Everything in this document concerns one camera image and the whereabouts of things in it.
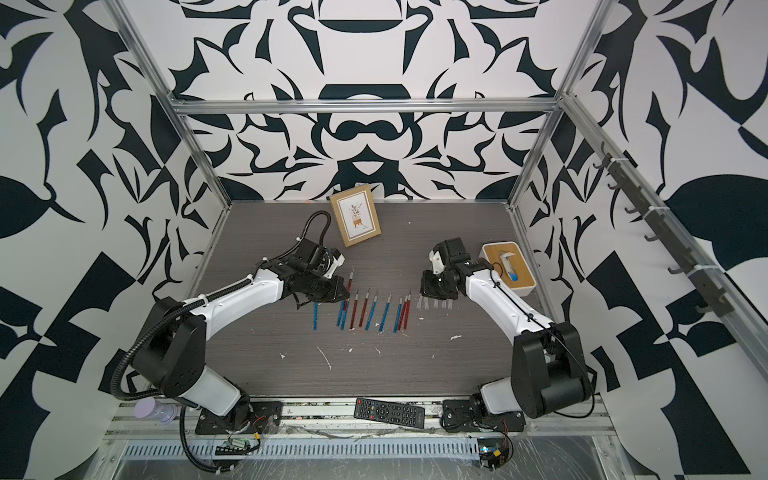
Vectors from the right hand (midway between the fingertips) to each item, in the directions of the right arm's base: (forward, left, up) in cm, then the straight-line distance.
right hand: (422, 285), depth 87 cm
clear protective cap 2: (-1, -2, -9) cm, 10 cm away
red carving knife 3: (-2, +4, -10) cm, 11 cm away
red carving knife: (-4, +20, -9) cm, 22 cm away
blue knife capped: (-5, +22, -3) cm, 23 cm away
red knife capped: (-2, +17, -10) cm, 20 cm away
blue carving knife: (-3, +15, -10) cm, 18 cm away
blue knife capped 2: (-4, +7, -10) cm, 13 cm away
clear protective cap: (-1, 0, -9) cm, 9 cm away
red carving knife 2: (-4, +5, -9) cm, 12 cm away
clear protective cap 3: (-1, -7, -10) cm, 12 cm away
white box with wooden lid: (+12, -29, -5) cm, 32 cm away
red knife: (+1, +21, +1) cm, 21 cm away
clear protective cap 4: (-2, -9, -9) cm, 13 cm away
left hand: (-1, +22, 0) cm, 22 cm away
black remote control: (-30, +10, -8) cm, 33 cm away
